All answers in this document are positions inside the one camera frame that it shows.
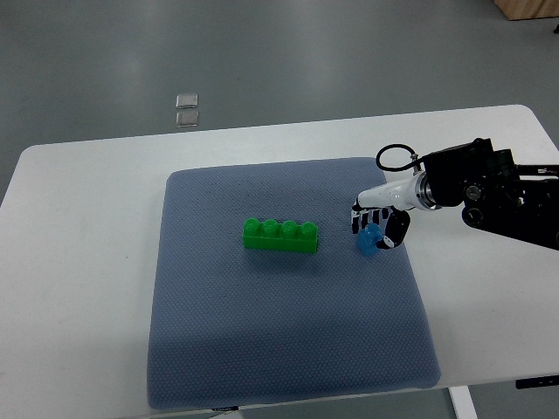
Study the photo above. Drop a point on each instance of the upper metal floor plate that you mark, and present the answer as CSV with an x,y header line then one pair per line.
x,y
186,100

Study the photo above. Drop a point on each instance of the wooden box corner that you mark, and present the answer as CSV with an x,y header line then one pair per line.
x,y
515,10

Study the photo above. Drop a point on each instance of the white table leg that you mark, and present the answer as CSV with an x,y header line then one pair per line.
x,y
462,402

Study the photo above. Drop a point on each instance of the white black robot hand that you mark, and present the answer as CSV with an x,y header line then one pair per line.
x,y
388,206

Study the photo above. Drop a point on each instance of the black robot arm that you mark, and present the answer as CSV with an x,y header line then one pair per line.
x,y
499,196

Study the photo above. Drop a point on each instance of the small blue block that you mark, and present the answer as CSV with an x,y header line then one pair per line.
x,y
368,238

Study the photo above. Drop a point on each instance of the long green block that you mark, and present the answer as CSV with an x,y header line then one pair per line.
x,y
272,235

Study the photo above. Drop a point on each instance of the metal floor plate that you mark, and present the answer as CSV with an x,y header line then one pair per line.
x,y
187,118
186,100

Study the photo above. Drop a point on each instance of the blue grey foam mat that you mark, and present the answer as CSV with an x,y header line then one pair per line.
x,y
232,326

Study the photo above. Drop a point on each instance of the lower metal floor plate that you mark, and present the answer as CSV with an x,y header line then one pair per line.
x,y
187,118

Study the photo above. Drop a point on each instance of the black table control panel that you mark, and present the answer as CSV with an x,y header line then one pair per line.
x,y
537,382

